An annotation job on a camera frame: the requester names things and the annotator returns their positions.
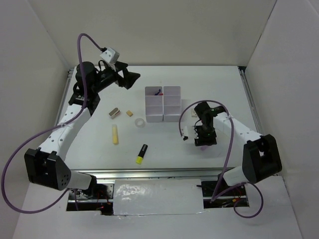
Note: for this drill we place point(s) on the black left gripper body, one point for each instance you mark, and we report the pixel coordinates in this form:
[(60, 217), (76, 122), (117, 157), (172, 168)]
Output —
[(106, 77)]

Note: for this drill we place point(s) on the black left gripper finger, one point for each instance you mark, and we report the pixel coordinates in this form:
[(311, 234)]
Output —
[(121, 67), (129, 78)]

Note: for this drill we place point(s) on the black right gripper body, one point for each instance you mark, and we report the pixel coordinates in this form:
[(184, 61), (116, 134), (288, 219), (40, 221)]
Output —
[(206, 136)]

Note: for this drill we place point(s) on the pastel purple highlighter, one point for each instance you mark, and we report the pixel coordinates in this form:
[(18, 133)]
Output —
[(203, 148)]

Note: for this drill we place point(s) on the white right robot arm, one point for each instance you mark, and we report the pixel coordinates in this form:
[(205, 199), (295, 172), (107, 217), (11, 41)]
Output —
[(261, 157)]

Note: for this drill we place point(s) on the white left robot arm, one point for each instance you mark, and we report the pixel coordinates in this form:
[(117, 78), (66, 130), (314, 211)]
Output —
[(45, 165)]

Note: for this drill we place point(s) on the beige white eraser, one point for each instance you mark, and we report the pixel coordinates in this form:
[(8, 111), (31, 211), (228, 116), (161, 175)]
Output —
[(193, 113)]

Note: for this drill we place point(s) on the small yellow eraser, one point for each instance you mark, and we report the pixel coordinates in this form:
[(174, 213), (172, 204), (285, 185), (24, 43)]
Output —
[(129, 113)]

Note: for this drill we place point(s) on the pink white stapler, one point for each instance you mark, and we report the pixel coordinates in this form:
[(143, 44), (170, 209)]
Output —
[(114, 112)]

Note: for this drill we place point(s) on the white left organizer container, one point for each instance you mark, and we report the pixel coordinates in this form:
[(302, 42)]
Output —
[(153, 104)]

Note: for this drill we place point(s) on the white organizer container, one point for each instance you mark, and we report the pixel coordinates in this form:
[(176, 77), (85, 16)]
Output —
[(171, 103), (153, 104)]

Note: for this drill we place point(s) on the clear tape roll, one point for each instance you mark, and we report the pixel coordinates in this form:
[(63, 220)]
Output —
[(140, 123)]

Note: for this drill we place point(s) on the white right organizer container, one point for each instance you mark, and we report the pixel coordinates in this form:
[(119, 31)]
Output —
[(171, 103)]

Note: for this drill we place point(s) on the pastel yellow highlighter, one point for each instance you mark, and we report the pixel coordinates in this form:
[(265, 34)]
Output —
[(115, 138)]

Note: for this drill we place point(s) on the black yellow highlighter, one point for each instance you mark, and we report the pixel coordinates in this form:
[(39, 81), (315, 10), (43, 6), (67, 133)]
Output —
[(141, 154)]

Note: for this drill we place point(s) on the white foil-taped panel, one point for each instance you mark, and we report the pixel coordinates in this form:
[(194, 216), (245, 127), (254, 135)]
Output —
[(157, 197)]

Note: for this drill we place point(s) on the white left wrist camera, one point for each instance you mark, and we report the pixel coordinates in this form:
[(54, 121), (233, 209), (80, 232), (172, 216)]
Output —
[(110, 56)]

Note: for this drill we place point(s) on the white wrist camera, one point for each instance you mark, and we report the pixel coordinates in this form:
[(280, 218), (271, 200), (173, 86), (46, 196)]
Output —
[(189, 132), (110, 56)]

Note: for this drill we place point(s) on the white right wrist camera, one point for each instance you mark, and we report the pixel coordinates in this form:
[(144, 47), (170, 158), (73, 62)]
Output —
[(189, 132)]

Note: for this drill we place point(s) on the aluminium frame rail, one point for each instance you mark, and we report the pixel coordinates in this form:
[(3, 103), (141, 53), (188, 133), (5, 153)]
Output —
[(148, 174)]

